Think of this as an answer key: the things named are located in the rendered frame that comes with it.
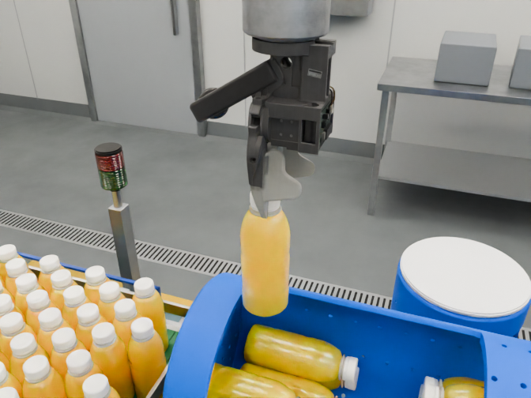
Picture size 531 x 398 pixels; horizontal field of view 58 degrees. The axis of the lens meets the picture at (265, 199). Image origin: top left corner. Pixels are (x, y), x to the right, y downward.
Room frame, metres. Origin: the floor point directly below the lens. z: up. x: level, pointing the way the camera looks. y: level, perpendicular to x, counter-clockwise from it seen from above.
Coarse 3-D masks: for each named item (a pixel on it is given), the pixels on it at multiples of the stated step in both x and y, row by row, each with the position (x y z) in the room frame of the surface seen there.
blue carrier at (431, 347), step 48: (240, 288) 0.57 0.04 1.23; (192, 336) 0.49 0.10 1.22; (240, 336) 0.67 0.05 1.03; (336, 336) 0.62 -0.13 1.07; (384, 336) 0.60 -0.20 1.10; (432, 336) 0.57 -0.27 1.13; (480, 336) 0.49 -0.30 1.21; (192, 384) 0.44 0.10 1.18; (384, 384) 0.57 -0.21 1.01; (528, 384) 0.39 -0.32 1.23
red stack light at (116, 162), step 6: (96, 156) 1.01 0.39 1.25; (102, 156) 1.01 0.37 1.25; (108, 156) 1.01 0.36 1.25; (114, 156) 1.01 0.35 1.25; (120, 156) 1.03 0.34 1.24; (96, 162) 1.02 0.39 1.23; (102, 162) 1.01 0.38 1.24; (108, 162) 1.01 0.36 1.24; (114, 162) 1.01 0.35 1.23; (120, 162) 1.02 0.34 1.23; (102, 168) 1.01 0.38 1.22; (108, 168) 1.01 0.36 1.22; (114, 168) 1.01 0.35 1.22; (120, 168) 1.02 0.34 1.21
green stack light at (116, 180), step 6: (102, 174) 1.01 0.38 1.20; (108, 174) 1.01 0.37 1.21; (114, 174) 1.01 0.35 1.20; (120, 174) 1.02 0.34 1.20; (102, 180) 1.01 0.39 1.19; (108, 180) 1.01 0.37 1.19; (114, 180) 1.01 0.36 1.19; (120, 180) 1.02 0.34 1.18; (126, 180) 1.04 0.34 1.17; (102, 186) 1.02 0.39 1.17; (108, 186) 1.01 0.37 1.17; (114, 186) 1.01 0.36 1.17; (120, 186) 1.02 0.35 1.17
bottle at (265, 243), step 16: (256, 224) 0.51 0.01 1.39; (272, 224) 0.51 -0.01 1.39; (288, 224) 0.53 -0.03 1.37; (240, 240) 0.52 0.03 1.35; (256, 240) 0.50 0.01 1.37; (272, 240) 0.50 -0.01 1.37; (288, 240) 0.52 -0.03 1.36; (256, 256) 0.50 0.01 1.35; (272, 256) 0.50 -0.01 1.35; (288, 256) 0.52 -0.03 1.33; (256, 272) 0.50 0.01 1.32; (272, 272) 0.50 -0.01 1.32; (288, 272) 0.52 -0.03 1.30; (256, 288) 0.50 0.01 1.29; (272, 288) 0.50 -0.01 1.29; (288, 288) 0.53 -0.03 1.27; (256, 304) 0.50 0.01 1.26; (272, 304) 0.50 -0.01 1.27
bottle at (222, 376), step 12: (216, 372) 0.50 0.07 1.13; (228, 372) 0.50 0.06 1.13; (240, 372) 0.50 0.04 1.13; (216, 384) 0.48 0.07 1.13; (228, 384) 0.48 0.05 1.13; (240, 384) 0.48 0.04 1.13; (252, 384) 0.48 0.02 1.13; (264, 384) 0.48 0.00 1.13; (276, 384) 0.48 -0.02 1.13; (216, 396) 0.47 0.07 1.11; (228, 396) 0.46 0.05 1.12; (240, 396) 0.46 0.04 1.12; (252, 396) 0.46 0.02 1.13; (264, 396) 0.46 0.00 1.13; (276, 396) 0.46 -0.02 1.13; (288, 396) 0.46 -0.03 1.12
